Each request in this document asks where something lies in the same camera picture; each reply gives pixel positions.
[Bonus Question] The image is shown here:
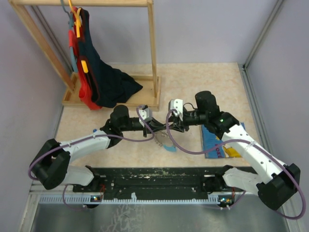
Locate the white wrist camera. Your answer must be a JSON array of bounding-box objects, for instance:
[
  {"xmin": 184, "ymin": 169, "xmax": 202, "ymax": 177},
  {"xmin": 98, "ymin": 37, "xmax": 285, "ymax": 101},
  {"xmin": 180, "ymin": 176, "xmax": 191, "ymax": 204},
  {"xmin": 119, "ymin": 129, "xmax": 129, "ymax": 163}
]
[
  {"xmin": 169, "ymin": 99, "xmax": 183, "ymax": 121},
  {"xmin": 139, "ymin": 105, "xmax": 153, "ymax": 122}
]

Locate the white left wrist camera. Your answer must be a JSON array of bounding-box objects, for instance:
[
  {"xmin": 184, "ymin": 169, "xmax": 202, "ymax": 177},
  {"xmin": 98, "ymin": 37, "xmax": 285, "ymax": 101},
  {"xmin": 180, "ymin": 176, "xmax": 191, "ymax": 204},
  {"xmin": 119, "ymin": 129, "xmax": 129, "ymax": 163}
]
[{"xmin": 139, "ymin": 105, "xmax": 153, "ymax": 122}]

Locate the dark navy garment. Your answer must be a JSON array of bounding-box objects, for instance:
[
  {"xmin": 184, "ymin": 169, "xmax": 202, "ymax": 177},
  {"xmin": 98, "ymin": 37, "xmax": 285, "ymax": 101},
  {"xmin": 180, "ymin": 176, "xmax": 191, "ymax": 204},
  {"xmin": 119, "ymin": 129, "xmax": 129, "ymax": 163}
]
[{"xmin": 77, "ymin": 9, "xmax": 143, "ymax": 108}]

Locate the blue yellow booklet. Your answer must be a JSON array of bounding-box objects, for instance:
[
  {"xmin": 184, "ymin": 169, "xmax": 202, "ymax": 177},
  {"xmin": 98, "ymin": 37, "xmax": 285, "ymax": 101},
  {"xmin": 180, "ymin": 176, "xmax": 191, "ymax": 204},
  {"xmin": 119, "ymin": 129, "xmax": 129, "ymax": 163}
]
[{"xmin": 201, "ymin": 125, "xmax": 241, "ymax": 159}]

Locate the teal hanger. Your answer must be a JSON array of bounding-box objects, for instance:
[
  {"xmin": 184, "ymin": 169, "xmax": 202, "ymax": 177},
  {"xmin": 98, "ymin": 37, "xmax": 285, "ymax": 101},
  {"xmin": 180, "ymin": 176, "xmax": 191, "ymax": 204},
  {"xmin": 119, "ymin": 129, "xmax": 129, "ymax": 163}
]
[{"xmin": 60, "ymin": 0, "xmax": 78, "ymax": 73}]

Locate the wooden clothes rack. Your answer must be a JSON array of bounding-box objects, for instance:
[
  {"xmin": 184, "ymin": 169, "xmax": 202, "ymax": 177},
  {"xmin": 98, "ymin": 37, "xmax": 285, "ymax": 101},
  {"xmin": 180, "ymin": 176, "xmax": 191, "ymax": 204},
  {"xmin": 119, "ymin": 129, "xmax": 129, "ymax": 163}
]
[{"xmin": 9, "ymin": 0, "xmax": 161, "ymax": 111}]

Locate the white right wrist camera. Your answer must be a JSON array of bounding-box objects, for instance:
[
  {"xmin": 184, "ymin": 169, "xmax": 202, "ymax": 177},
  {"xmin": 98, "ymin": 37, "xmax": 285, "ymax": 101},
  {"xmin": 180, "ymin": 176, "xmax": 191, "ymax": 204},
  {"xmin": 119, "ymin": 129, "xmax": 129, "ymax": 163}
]
[{"xmin": 169, "ymin": 99, "xmax": 183, "ymax": 121}]

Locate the aluminium corner rail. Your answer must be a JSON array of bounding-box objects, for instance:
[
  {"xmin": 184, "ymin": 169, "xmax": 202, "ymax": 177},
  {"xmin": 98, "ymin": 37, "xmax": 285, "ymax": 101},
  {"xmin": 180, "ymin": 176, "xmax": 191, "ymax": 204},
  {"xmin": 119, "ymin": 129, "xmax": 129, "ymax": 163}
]
[{"xmin": 242, "ymin": 0, "xmax": 285, "ymax": 71}]

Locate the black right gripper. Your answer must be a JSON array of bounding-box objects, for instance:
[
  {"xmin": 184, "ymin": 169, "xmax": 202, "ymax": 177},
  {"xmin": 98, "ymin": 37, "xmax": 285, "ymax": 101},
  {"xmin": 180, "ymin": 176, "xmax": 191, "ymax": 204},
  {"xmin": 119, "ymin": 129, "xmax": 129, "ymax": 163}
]
[{"xmin": 166, "ymin": 109, "xmax": 208, "ymax": 132}]

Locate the red garment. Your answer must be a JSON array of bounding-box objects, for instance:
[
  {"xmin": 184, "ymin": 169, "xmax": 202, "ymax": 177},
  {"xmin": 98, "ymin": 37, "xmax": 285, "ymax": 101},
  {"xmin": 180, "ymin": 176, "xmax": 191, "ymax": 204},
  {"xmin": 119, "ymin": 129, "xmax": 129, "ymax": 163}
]
[{"xmin": 68, "ymin": 7, "xmax": 103, "ymax": 111}]

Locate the yellow hanger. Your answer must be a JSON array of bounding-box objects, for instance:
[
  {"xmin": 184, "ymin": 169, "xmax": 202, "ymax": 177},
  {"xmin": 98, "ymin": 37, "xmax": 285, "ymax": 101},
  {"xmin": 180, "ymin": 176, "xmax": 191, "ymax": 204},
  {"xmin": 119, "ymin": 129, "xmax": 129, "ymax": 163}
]
[{"xmin": 68, "ymin": 0, "xmax": 82, "ymax": 64}]

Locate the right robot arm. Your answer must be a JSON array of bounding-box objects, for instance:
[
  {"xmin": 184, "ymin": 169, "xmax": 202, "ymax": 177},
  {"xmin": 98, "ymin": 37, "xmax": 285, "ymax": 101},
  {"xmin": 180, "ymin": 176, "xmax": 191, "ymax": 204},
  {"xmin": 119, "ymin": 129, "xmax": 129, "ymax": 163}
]
[{"xmin": 166, "ymin": 91, "xmax": 303, "ymax": 210}]

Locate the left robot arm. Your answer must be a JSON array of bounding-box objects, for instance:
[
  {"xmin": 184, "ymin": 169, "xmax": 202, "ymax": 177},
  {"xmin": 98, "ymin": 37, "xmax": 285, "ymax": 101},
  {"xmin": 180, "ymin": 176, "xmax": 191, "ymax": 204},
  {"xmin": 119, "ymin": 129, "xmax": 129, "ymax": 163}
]
[{"xmin": 28, "ymin": 105, "xmax": 166, "ymax": 192}]

